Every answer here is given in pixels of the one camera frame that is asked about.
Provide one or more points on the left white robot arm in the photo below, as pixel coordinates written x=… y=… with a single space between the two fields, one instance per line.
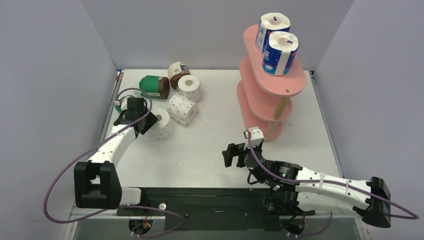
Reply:
x=96 y=181

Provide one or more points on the near green brown roll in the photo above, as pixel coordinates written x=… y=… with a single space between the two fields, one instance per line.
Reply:
x=126 y=96

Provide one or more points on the far green brown roll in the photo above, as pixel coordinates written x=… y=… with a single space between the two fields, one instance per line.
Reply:
x=157 y=87

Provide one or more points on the green brown roll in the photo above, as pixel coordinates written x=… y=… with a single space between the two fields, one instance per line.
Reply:
x=157 y=87
x=126 y=96

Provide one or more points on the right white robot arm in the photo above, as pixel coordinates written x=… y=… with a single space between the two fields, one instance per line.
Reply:
x=295 y=189

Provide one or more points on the upright floral paper roll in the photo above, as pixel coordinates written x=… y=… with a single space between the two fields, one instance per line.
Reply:
x=190 y=87

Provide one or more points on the pink three-tier shelf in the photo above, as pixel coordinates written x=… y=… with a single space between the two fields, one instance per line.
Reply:
x=264 y=99

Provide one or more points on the blue paper roll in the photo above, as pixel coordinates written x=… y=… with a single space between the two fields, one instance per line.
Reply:
x=270 y=22

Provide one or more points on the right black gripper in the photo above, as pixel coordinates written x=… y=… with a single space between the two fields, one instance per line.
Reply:
x=238 y=156

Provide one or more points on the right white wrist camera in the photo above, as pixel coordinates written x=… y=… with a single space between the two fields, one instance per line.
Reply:
x=254 y=137

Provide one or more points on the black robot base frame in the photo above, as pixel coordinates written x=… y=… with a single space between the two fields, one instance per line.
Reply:
x=219 y=209

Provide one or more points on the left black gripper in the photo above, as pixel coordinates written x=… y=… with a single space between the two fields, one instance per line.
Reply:
x=151 y=121

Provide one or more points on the floral white paper roll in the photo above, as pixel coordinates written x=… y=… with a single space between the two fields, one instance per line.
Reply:
x=181 y=109

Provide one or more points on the beige brown paper roll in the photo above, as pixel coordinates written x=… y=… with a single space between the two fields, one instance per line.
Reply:
x=176 y=71

